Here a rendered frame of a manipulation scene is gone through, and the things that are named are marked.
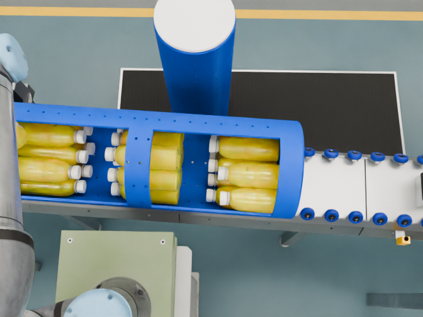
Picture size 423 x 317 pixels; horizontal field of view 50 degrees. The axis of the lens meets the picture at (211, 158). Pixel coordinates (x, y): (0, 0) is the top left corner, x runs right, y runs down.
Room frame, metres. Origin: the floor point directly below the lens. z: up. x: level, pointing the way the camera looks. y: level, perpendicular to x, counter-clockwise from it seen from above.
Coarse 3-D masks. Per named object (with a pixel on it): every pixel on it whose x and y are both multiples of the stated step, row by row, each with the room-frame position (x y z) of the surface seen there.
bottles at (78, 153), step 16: (80, 128) 0.49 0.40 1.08; (80, 144) 0.45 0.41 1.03; (64, 160) 0.38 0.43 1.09; (80, 160) 0.39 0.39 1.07; (224, 160) 0.38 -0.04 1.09; (240, 160) 0.38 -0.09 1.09; (208, 176) 0.35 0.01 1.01; (32, 192) 0.29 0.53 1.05; (48, 192) 0.29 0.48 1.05; (64, 192) 0.29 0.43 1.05; (80, 192) 0.30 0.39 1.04; (112, 192) 0.29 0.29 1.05; (160, 192) 0.29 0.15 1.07; (176, 192) 0.29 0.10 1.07; (208, 192) 0.29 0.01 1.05
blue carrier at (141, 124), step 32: (96, 128) 0.51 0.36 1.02; (128, 128) 0.43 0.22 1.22; (160, 128) 0.43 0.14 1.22; (192, 128) 0.43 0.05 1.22; (224, 128) 0.43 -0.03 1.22; (256, 128) 0.44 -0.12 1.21; (288, 128) 0.44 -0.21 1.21; (96, 160) 0.42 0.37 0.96; (128, 160) 0.34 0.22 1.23; (192, 160) 0.42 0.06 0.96; (288, 160) 0.34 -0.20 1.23; (96, 192) 0.31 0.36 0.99; (128, 192) 0.27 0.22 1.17; (192, 192) 0.31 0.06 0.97; (288, 192) 0.26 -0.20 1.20
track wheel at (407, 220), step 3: (399, 216) 0.24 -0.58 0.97; (402, 216) 0.24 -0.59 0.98; (405, 216) 0.23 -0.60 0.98; (408, 216) 0.23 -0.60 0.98; (399, 219) 0.23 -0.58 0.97; (402, 219) 0.23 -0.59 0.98; (405, 219) 0.23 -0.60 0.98; (408, 219) 0.23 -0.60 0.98; (411, 219) 0.23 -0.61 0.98; (399, 222) 0.22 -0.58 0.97; (402, 222) 0.22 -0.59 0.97; (405, 222) 0.22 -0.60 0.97; (408, 222) 0.22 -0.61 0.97; (411, 222) 0.22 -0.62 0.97; (399, 225) 0.21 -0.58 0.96; (402, 225) 0.21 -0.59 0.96; (405, 225) 0.21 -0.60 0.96; (408, 225) 0.21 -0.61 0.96
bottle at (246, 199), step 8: (232, 192) 0.28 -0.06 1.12; (240, 192) 0.28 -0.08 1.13; (248, 192) 0.28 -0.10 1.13; (256, 192) 0.28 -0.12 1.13; (264, 192) 0.28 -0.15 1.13; (272, 192) 0.28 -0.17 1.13; (232, 200) 0.26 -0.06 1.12; (240, 200) 0.25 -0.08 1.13; (248, 200) 0.25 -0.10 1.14; (256, 200) 0.25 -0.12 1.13; (264, 200) 0.25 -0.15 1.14; (272, 200) 0.25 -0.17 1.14; (240, 208) 0.23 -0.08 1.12; (248, 208) 0.23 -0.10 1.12; (256, 208) 0.23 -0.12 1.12; (264, 208) 0.23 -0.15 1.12; (272, 208) 0.23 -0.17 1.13
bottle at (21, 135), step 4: (16, 124) 0.41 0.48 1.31; (16, 128) 0.40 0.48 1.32; (20, 128) 0.41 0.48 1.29; (24, 128) 0.42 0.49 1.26; (16, 132) 0.39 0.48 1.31; (20, 132) 0.40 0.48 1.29; (24, 132) 0.40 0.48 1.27; (16, 136) 0.38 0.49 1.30; (20, 136) 0.39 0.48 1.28; (24, 136) 0.39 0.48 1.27; (20, 140) 0.38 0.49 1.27; (24, 140) 0.39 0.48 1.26; (20, 144) 0.37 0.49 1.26
